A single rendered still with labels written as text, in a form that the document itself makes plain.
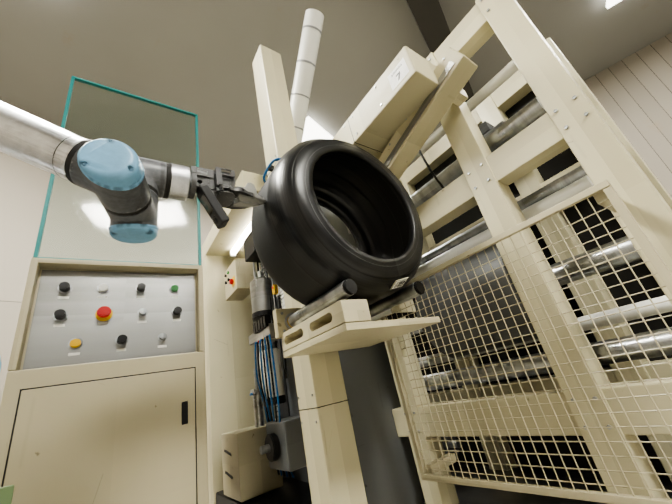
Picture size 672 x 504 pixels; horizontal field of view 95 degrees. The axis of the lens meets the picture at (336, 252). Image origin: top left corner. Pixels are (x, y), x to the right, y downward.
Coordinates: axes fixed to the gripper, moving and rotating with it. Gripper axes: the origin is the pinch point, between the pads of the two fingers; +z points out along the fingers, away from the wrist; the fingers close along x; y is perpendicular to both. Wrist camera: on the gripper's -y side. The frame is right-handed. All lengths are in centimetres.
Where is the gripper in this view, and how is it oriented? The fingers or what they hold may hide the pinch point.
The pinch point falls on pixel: (261, 203)
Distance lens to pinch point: 95.9
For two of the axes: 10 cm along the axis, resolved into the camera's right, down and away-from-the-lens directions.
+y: -2.0, -9.0, 3.9
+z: 8.1, 0.7, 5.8
